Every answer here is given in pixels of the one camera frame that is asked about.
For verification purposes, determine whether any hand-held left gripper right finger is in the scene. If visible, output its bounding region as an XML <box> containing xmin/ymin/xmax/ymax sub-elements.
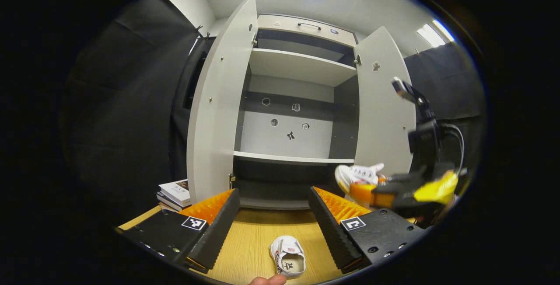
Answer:
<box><xmin>308</xmin><ymin>186</ymin><xmax>427</xmax><ymax>275</ymax></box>

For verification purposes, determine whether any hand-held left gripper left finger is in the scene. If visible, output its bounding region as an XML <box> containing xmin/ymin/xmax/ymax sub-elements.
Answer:
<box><xmin>116</xmin><ymin>188</ymin><xmax>241</xmax><ymax>275</ymax></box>

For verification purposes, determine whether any white shoe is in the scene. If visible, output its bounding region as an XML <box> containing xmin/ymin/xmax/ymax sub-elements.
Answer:
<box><xmin>269</xmin><ymin>235</ymin><xmax>306</xmax><ymax>279</ymax></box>
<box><xmin>335</xmin><ymin>163</ymin><xmax>385</xmax><ymax>202</ymax></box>

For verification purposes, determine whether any white cabinet door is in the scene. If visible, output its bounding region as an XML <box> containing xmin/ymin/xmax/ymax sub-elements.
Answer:
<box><xmin>187</xmin><ymin>0</ymin><xmax>259</xmax><ymax>205</ymax></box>
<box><xmin>353</xmin><ymin>26</ymin><xmax>417</xmax><ymax>176</ymax></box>

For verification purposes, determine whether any white grey shoe cabinet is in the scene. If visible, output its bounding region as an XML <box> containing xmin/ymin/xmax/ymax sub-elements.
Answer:
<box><xmin>232</xmin><ymin>14</ymin><xmax>360</xmax><ymax>210</ymax></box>

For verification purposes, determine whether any stack of books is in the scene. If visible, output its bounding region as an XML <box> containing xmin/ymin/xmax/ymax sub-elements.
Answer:
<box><xmin>156</xmin><ymin>179</ymin><xmax>192</xmax><ymax>212</ymax></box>

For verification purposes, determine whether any small ceiling light panel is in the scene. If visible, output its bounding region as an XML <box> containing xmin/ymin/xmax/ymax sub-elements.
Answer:
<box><xmin>416</xmin><ymin>19</ymin><xmax>455</xmax><ymax>48</ymax></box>

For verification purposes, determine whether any black door handle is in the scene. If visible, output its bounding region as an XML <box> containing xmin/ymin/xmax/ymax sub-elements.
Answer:
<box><xmin>184</xmin><ymin>56</ymin><xmax>206</xmax><ymax>111</ymax></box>

